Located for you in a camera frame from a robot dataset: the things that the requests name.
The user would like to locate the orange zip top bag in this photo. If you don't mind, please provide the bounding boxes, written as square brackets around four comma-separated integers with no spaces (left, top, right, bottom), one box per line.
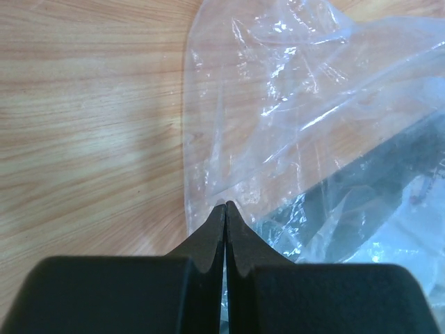
[181,0,445,303]

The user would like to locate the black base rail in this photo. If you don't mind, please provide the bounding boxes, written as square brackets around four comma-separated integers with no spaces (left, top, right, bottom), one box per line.
[254,112,444,263]

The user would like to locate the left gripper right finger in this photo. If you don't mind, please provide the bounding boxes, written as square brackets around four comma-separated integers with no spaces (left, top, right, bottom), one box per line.
[225,202,439,333]

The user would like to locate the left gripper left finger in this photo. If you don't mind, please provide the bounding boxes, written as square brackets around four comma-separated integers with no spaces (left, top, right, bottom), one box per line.
[1,205,227,333]

